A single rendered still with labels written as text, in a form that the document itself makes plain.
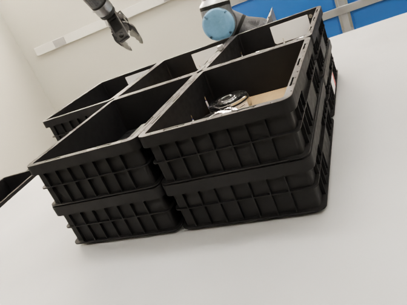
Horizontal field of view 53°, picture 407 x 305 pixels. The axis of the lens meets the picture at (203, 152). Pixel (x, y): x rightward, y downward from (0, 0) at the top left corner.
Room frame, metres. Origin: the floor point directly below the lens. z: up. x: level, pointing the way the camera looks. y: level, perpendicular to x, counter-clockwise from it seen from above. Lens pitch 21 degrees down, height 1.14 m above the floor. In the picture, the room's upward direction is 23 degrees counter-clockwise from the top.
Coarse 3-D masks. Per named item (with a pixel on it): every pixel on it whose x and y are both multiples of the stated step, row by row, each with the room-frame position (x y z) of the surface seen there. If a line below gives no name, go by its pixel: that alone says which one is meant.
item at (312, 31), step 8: (312, 8) 1.31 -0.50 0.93; (320, 8) 1.27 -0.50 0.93; (288, 16) 1.36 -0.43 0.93; (320, 16) 1.22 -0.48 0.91; (272, 24) 1.38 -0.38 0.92; (312, 24) 1.08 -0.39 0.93; (248, 32) 1.41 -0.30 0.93; (312, 32) 0.99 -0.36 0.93; (232, 40) 1.37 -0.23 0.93; (296, 40) 0.98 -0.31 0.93; (312, 40) 0.97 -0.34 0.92; (224, 48) 1.28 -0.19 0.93; (216, 56) 1.20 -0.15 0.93; (208, 64) 1.14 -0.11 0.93
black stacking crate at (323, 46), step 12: (312, 12) 1.31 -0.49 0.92; (276, 24) 1.37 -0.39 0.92; (324, 24) 1.30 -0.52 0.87; (240, 36) 1.43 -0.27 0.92; (252, 36) 1.41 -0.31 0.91; (264, 36) 1.39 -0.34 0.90; (300, 36) 1.34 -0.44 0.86; (324, 36) 1.22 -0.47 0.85; (228, 48) 1.31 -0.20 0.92; (240, 48) 1.41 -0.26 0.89; (252, 48) 1.42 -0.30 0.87; (324, 48) 1.15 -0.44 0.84; (216, 60) 1.19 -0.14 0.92; (228, 60) 1.27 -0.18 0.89; (324, 60) 1.09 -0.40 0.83
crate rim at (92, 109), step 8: (152, 64) 1.60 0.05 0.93; (80, 96) 1.57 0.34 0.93; (96, 104) 1.27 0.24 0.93; (104, 104) 1.25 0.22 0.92; (56, 112) 1.45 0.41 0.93; (72, 112) 1.31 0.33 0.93; (80, 112) 1.29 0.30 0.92; (88, 112) 1.28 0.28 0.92; (48, 120) 1.36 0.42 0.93; (56, 120) 1.34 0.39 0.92; (64, 120) 1.33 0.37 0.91
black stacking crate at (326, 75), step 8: (328, 48) 1.20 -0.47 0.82; (328, 56) 1.15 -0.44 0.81; (328, 64) 1.11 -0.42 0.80; (328, 72) 1.16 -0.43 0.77; (336, 72) 1.28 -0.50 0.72; (328, 80) 1.07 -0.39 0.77; (336, 80) 1.20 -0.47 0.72; (328, 88) 1.04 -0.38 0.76; (336, 88) 1.14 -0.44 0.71; (328, 96) 0.99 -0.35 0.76; (328, 104) 1.00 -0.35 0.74
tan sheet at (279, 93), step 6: (276, 90) 0.99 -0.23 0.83; (282, 90) 0.97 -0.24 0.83; (252, 96) 1.03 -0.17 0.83; (258, 96) 1.00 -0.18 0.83; (264, 96) 0.98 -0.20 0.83; (270, 96) 0.96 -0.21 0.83; (276, 96) 0.95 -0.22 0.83; (282, 96) 0.93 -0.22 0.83; (252, 102) 0.98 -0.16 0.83; (258, 102) 0.96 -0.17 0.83
